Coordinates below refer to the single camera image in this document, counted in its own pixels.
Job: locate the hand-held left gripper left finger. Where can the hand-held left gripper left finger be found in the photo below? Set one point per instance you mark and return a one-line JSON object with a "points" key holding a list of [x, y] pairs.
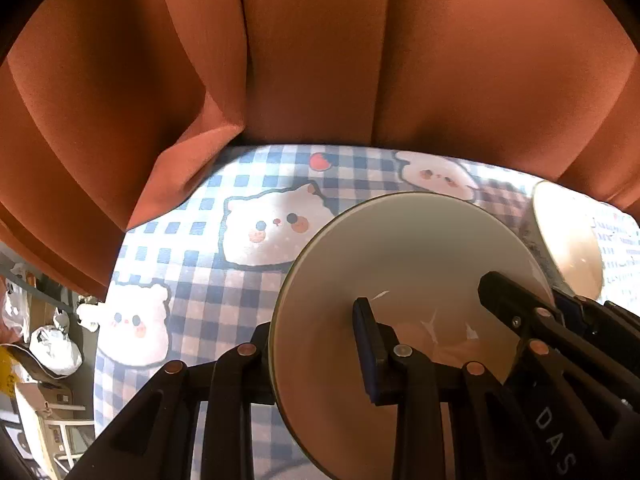
{"points": [[250, 360]]}

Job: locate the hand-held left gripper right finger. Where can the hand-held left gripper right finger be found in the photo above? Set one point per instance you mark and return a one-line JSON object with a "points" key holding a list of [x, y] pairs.
{"points": [[362, 350]]}

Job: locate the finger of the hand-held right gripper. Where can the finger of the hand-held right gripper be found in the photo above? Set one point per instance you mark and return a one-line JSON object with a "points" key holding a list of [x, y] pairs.
{"points": [[610, 321], [520, 305]]}

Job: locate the white bowl with green print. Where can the white bowl with green print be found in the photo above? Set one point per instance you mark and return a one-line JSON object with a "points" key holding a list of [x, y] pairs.
{"points": [[565, 240], [400, 260]]}

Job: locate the blue checked cartoon tablecloth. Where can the blue checked cartoon tablecloth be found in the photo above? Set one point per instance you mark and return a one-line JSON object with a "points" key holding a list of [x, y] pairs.
{"points": [[200, 260]]}

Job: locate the white plastic bag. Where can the white plastic bag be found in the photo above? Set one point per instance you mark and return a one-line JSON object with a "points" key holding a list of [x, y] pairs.
{"points": [[55, 352], [12, 305]]}

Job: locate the cardboard box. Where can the cardboard box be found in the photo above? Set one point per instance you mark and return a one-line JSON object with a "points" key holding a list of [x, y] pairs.
{"points": [[50, 420]]}

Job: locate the orange curtain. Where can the orange curtain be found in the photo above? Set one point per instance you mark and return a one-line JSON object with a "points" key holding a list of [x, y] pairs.
{"points": [[320, 60]]}

